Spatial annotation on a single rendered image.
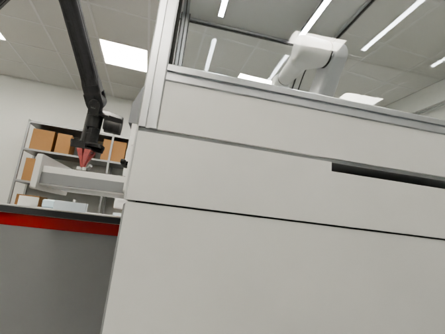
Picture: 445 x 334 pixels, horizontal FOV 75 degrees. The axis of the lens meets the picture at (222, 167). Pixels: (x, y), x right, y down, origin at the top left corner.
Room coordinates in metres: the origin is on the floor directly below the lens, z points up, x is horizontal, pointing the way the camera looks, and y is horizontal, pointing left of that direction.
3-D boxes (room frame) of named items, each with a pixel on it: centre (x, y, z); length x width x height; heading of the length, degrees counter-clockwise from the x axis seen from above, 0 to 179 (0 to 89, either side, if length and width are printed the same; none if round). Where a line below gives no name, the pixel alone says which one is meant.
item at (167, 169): (1.13, -0.21, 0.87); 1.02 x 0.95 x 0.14; 10
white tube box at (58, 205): (1.28, 0.63, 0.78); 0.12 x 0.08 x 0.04; 111
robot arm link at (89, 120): (1.01, 0.48, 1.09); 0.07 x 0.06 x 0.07; 107
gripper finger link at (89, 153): (1.01, 0.50, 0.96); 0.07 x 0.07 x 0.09; 7
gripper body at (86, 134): (1.01, 0.49, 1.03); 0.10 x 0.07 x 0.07; 97
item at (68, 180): (1.07, 0.39, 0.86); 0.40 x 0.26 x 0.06; 100
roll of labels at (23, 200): (1.21, 0.77, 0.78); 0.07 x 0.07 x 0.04
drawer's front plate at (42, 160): (1.03, 0.59, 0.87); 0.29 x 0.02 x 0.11; 10
